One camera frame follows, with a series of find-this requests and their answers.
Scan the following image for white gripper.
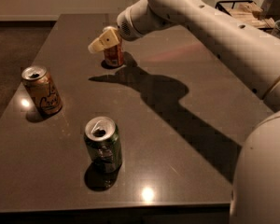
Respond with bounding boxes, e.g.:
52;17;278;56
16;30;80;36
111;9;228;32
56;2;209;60
88;6;144;53

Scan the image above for red coke can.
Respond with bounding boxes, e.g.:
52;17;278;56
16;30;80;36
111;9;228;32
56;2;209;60
104;37;124;67

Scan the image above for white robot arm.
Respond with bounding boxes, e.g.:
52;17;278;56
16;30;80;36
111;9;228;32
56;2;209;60
88;0;280;224

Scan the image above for orange La Croix can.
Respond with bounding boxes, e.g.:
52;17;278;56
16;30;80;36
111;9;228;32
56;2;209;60
21;65;63;116

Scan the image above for green soda can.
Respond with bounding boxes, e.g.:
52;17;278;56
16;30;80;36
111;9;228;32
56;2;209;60
84;117;122;174

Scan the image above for packets in wire basket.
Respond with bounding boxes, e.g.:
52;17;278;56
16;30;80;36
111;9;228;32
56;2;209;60
227;2;275;29

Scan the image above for black wire basket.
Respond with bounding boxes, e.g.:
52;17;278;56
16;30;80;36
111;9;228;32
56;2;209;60
215;0;275;32

